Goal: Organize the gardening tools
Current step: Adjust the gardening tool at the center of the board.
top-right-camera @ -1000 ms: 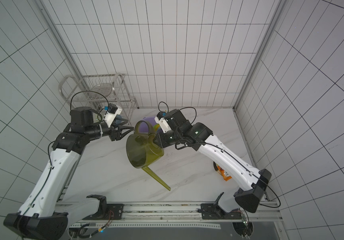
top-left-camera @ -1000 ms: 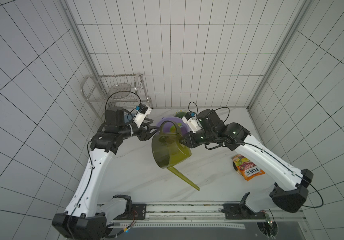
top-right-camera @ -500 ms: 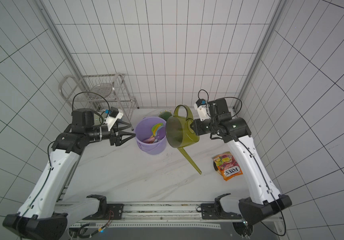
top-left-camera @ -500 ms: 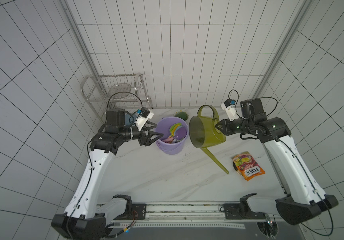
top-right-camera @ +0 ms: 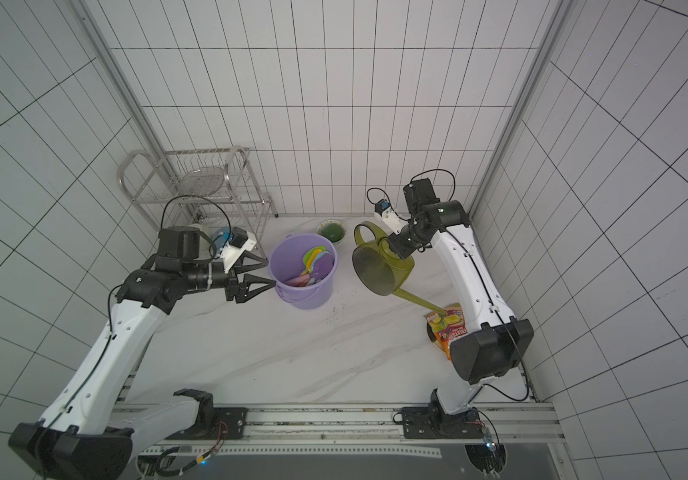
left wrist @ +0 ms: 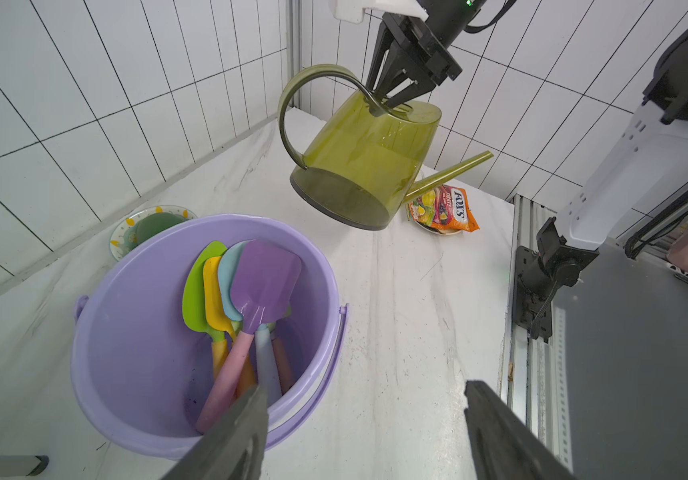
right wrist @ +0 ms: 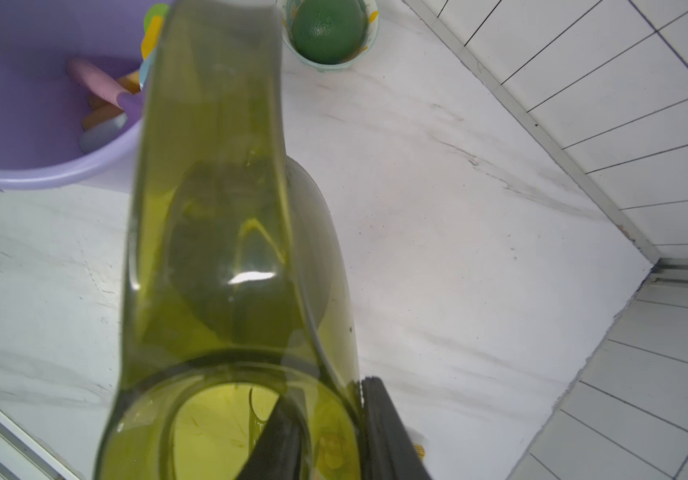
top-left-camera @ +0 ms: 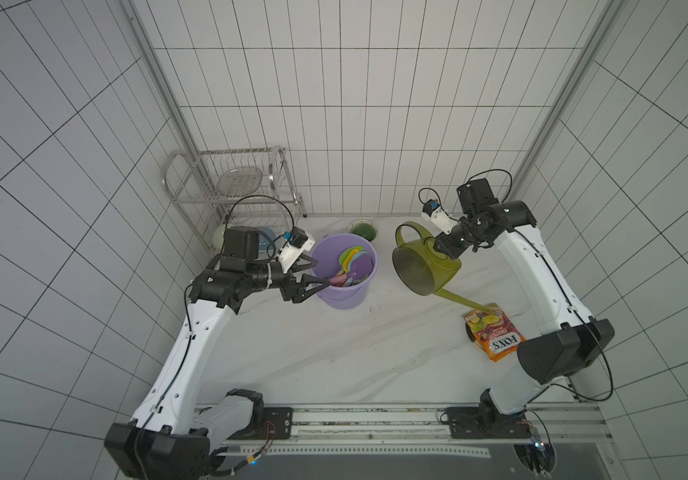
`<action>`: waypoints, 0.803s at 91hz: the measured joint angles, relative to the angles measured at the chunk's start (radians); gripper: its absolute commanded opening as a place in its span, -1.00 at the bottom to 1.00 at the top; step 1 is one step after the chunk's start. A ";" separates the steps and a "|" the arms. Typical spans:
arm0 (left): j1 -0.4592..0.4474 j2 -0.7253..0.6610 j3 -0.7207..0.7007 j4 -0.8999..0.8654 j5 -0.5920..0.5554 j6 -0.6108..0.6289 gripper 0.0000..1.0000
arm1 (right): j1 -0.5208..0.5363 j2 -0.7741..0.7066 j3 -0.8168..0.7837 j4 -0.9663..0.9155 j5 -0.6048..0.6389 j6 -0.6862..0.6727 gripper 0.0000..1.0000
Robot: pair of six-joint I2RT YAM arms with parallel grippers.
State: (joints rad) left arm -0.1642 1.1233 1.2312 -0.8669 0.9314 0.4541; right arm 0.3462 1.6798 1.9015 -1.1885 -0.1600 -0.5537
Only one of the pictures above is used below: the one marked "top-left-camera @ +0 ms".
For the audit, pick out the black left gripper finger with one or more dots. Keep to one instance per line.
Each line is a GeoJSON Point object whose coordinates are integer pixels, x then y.
{"type": "Point", "coordinates": [306, 289]}
{"type": "Point", "coordinates": [303, 265]}

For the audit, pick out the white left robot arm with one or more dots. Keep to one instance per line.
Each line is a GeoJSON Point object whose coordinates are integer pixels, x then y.
{"type": "Point", "coordinates": [166, 438]}

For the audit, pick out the green trowel wooden handle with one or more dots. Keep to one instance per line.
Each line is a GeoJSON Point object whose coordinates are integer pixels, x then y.
{"type": "Point", "coordinates": [362, 254]}

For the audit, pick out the metal strainer dish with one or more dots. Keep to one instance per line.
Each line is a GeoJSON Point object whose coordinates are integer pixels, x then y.
{"type": "Point", "coordinates": [240, 182]}

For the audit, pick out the purple plastic bucket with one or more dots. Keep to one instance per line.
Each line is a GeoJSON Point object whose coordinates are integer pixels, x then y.
{"type": "Point", "coordinates": [327, 252]}

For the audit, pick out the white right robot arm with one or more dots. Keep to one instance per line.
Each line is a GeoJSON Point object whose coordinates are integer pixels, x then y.
{"type": "Point", "coordinates": [570, 338]}

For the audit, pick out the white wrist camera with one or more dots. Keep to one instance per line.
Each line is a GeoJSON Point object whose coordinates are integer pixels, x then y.
{"type": "Point", "coordinates": [433, 212]}
{"type": "Point", "coordinates": [298, 242]}

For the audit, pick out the teal plastic shovel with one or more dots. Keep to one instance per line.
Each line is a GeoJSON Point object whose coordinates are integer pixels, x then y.
{"type": "Point", "coordinates": [354, 278]}

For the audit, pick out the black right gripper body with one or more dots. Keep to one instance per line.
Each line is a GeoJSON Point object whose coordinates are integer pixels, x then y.
{"type": "Point", "coordinates": [449, 243]}

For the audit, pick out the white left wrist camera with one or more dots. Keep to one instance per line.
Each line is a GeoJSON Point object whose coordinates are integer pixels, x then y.
{"type": "Point", "coordinates": [298, 242]}

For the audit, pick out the stainless steel dish rack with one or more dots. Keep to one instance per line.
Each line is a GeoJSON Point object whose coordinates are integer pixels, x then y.
{"type": "Point", "coordinates": [190, 184]}

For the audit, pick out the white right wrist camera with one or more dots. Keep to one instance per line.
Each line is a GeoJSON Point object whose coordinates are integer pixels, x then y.
{"type": "Point", "coordinates": [433, 212]}

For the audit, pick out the pale green bowl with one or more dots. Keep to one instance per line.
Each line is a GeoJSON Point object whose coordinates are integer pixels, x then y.
{"type": "Point", "coordinates": [218, 237]}

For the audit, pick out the orange candy snack bag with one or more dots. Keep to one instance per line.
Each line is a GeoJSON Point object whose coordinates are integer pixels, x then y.
{"type": "Point", "coordinates": [493, 333]}

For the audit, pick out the blue bowl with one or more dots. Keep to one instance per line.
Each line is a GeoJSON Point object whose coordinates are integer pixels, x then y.
{"type": "Point", "coordinates": [266, 236]}

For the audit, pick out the yellow spade orange handle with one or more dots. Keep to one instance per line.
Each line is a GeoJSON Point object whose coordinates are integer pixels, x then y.
{"type": "Point", "coordinates": [347, 256]}

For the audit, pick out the purple shovel pink handle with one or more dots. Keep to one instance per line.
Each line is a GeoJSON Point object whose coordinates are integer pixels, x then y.
{"type": "Point", "coordinates": [364, 266]}

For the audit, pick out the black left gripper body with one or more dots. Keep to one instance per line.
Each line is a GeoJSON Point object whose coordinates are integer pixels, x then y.
{"type": "Point", "coordinates": [286, 282]}

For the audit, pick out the green transparent watering can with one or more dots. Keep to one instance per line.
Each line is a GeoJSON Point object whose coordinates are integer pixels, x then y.
{"type": "Point", "coordinates": [424, 270]}

